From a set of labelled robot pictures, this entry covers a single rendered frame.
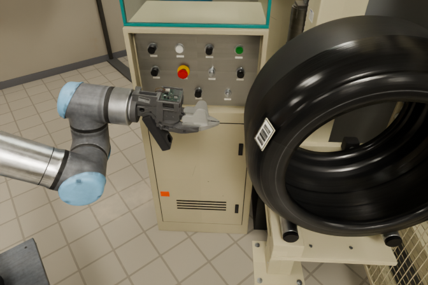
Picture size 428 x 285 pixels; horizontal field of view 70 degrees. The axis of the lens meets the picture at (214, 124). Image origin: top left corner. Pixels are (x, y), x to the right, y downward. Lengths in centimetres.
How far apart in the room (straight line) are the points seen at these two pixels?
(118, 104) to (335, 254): 76
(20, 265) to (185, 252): 90
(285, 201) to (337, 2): 55
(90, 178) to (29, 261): 73
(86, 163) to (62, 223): 154
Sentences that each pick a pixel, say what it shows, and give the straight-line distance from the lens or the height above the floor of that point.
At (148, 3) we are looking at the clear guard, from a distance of 123.
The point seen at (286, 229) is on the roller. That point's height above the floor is 92.
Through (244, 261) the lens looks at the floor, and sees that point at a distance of 192.
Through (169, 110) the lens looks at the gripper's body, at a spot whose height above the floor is 127.
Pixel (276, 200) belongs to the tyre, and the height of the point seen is 107.
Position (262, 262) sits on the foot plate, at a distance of 191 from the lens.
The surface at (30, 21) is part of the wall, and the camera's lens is 388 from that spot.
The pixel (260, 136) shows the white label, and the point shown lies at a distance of 66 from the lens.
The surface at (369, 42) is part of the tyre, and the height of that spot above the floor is 144.
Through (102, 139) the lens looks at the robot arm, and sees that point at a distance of 82.
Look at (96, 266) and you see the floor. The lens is 200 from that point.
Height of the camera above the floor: 166
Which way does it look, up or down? 36 degrees down
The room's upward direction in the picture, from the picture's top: straight up
